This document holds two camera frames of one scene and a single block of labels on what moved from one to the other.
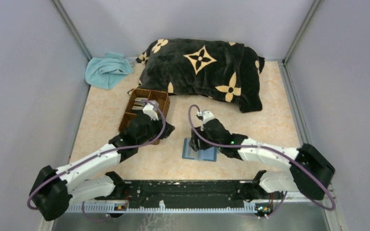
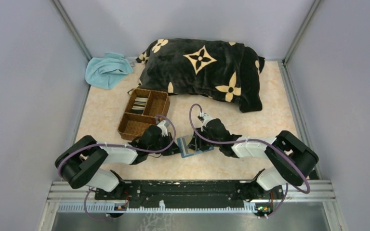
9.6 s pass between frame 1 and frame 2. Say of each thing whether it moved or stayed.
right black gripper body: stayed
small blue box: moved
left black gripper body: moved
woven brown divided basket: stayed
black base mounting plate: stayed
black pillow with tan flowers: stayed
